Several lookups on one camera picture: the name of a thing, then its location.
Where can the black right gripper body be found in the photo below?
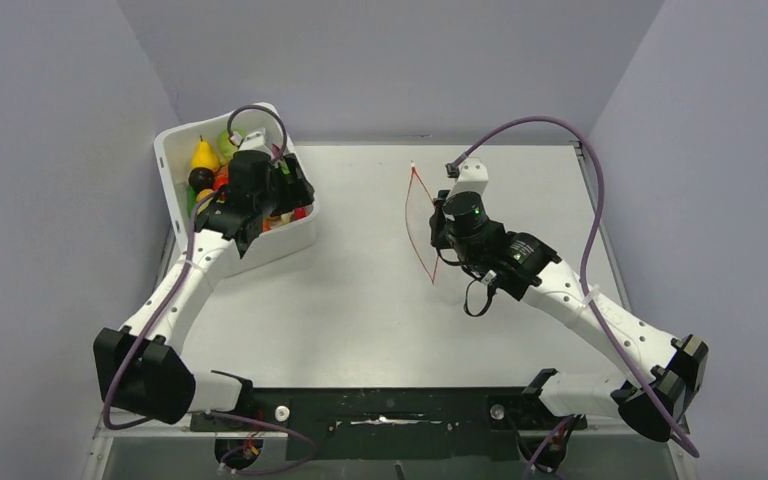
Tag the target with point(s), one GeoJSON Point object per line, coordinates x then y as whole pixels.
{"type": "Point", "coordinates": [442, 237]}

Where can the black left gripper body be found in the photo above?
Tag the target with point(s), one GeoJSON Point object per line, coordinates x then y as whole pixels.
{"type": "Point", "coordinates": [266, 201]}

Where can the clear orange zip bag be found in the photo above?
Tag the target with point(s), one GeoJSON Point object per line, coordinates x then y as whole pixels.
{"type": "Point", "coordinates": [448, 284]}

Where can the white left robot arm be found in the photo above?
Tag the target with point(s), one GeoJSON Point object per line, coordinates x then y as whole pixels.
{"type": "Point", "coordinates": [142, 375]}

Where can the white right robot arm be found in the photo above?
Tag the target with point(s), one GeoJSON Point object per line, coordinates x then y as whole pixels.
{"type": "Point", "coordinates": [659, 373]}

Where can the yellow lemon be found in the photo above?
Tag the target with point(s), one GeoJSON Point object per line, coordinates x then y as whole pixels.
{"type": "Point", "coordinates": [206, 193]}

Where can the dark plum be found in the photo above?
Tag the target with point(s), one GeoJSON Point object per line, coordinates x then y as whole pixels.
{"type": "Point", "coordinates": [201, 178]}

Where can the green cabbage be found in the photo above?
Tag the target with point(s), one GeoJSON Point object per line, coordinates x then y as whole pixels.
{"type": "Point", "coordinates": [228, 144]}

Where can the yellow pear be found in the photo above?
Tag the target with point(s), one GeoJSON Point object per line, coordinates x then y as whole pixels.
{"type": "Point", "coordinates": [205, 157]}

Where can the white plastic bin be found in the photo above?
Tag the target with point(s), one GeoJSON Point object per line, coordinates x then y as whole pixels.
{"type": "Point", "coordinates": [178, 166]}

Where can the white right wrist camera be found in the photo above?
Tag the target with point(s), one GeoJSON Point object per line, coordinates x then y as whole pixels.
{"type": "Point", "coordinates": [469, 175]}

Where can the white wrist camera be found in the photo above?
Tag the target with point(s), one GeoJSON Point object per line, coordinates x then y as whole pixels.
{"type": "Point", "coordinates": [469, 175]}
{"type": "Point", "coordinates": [257, 140]}

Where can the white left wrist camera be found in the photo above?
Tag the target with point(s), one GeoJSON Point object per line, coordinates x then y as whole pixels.
{"type": "Point", "coordinates": [257, 140]}

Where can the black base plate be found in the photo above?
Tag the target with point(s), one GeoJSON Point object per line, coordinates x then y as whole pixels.
{"type": "Point", "coordinates": [392, 423]}

